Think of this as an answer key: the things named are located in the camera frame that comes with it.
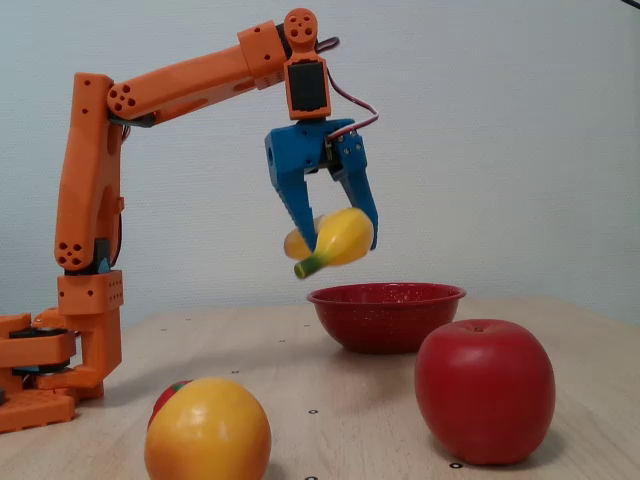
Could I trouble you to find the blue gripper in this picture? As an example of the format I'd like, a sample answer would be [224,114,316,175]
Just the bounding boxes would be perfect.
[263,118,380,257]

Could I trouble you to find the yellow toy banana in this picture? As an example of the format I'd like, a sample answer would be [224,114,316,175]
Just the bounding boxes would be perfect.
[283,207,375,280]

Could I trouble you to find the orange robot base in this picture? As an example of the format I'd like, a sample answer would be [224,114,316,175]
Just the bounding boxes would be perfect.
[0,312,79,434]

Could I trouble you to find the red speckled bowl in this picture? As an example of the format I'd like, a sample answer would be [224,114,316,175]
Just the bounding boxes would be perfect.
[306,282,468,356]

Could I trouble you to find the red toy apple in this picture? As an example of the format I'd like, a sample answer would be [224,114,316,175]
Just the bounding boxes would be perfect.
[413,318,557,466]

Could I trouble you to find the small red toy fruit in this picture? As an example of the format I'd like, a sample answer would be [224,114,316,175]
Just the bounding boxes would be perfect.
[147,379,194,431]

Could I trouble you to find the yellow orange toy fruit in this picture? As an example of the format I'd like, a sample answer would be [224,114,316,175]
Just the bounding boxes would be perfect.
[143,377,274,480]

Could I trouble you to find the red white black servo wire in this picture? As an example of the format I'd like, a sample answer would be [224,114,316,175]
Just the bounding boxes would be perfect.
[315,36,381,142]

